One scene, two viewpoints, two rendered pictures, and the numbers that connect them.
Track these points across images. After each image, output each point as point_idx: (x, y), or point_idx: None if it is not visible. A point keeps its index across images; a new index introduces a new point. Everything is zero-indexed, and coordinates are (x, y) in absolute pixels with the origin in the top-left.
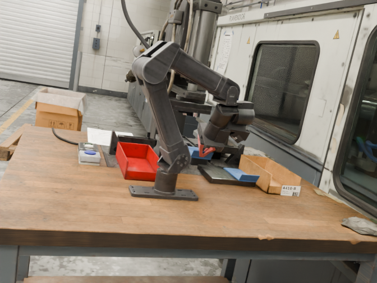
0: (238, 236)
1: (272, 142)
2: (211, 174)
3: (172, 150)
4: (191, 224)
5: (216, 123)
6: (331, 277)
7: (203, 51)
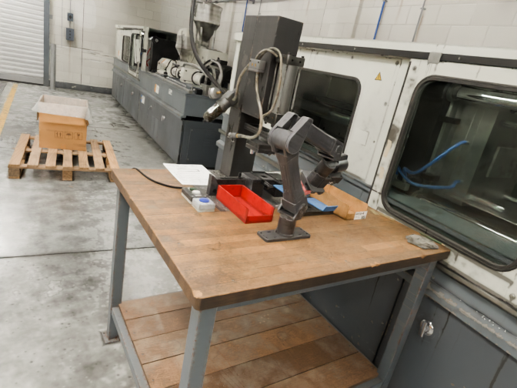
0: (360, 267)
1: (314, 162)
2: None
3: (297, 202)
4: (325, 263)
5: (323, 174)
6: None
7: (288, 101)
